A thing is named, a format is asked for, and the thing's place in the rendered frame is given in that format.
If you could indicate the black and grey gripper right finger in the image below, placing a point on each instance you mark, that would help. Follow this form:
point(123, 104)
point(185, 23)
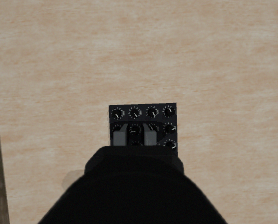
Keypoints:
point(148, 136)

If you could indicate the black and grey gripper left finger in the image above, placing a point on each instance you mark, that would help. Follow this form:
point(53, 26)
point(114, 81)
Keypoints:
point(121, 137)

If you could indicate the black knob box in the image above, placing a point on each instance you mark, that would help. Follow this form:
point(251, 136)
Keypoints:
point(161, 117)

